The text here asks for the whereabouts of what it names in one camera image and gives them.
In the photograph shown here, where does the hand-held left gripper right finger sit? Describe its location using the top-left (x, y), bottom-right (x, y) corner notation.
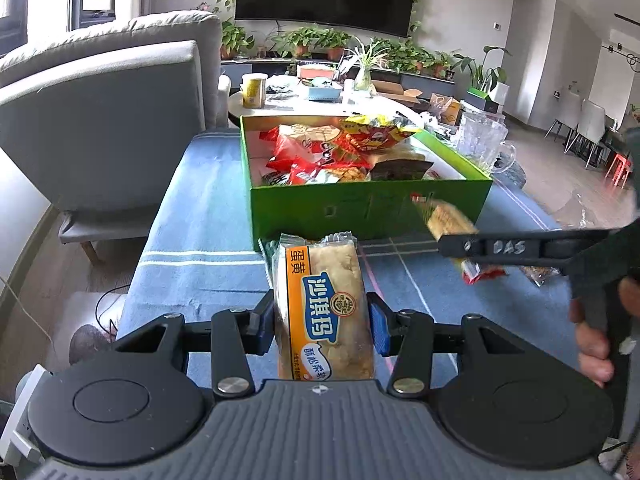
top-left (367, 291), bottom-right (573, 396)

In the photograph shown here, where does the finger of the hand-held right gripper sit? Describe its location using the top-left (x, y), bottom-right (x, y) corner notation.
top-left (437, 227), bottom-right (616, 267)

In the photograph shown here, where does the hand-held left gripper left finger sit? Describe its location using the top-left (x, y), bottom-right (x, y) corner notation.
top-left (75, 291), bottom-right (276, 396)

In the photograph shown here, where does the orange egg cake packet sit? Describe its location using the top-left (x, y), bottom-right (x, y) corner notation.
top-left (272, 232), bottom-right (376, 382)

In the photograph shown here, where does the yellow cracker packet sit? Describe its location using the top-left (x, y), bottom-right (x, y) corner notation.
top-left (411, 194), bottom-right (508, 286)

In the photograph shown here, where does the green cardboard box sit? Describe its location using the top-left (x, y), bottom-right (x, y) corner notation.
top-left (239, 114), bottom-right (494, 242)

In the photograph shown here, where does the red cracker snack packet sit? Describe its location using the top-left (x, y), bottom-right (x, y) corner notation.
top-left (265, 157), bottom-right (326, 186)

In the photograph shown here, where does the red packet beige round print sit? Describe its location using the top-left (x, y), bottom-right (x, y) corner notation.
top-left (270, 124), bottom-right (346, 171)

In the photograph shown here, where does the person's right hand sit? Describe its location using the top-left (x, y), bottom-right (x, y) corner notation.
top-left (570, 277), bottom-right (640, 389)

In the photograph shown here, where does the clear brown snack bag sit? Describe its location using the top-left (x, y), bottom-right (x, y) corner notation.
top-left (519, 265), bottom-right (562, 288)

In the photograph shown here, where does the dark marble round table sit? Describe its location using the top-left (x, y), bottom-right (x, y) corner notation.
top-left (492, 160), bottom-right (528, 188)

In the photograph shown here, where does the red stool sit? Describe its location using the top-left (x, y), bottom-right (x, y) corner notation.
top-left (604, 152), bottom-right (633, 188)

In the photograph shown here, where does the glass pitcher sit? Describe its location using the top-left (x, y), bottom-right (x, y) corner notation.
top-left (456, 111), bottom-right (517, 175)

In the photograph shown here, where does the dark brown snack packet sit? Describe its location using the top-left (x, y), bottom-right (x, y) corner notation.
top-left (369, 159), bottom-right (435, 182)

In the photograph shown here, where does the clear storage bin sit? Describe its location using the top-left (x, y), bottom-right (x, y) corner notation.
top-left (462, 99), bottom-right (507, 123)

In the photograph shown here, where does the orange bag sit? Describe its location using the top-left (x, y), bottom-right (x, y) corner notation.
top-left (430, 92), bottom-right (463, 126)

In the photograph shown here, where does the white dining chair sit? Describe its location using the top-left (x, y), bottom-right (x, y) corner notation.
top-left (575, 100), bottom-right (621, 171)
top-left (545, 94), bottom-right (586, 153)

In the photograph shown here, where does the yellow red snack packet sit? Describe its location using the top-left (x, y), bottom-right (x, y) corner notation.
top-left (341, 114), bottom-right (423, 153)

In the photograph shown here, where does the grey slipper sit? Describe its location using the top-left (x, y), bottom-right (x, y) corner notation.
top-left (69, 324), bottom-right (115, 367)

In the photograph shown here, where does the large leaf plant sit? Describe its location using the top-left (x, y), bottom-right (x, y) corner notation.
top-left (451, 45), bottom-right (513, 92)

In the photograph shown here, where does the open brown cardboard box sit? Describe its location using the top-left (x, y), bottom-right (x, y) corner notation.
top-left (372, 80), bottom-right (425, 109)

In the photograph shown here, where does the potted green plant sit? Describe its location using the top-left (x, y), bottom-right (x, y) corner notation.
top-left (317, 29), bottom-right (352, 61)
top-left (432, 52), bottom-right (458, 81)
top-left (282, 27), bottom-right (321, 58)
top-left (385, 40), bottom-right (441, 75)
top-left (220, 20), bottom-right (256, 61)

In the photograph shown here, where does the spider plant in glass vase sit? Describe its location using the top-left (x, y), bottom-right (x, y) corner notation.
top-left (344, 37), bottom-right (392, 96)

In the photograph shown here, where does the white round table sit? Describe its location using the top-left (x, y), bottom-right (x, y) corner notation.
top-left (227, 80), bottom-right (436, 128)

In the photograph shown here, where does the blue basket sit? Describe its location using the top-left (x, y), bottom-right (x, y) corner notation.
top-left (306, 85), bottom-right (344, 102)

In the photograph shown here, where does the yellow can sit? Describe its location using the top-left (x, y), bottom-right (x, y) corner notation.
top-left (241, 73), bottom-right (270, 109)

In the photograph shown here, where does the grey armchair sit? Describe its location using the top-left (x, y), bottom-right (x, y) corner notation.
top-left (0, 10), bottom-right (224, 261)

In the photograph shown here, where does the white cable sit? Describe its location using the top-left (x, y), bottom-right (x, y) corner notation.
top-left (0, 275), bottom-right (56, 351)

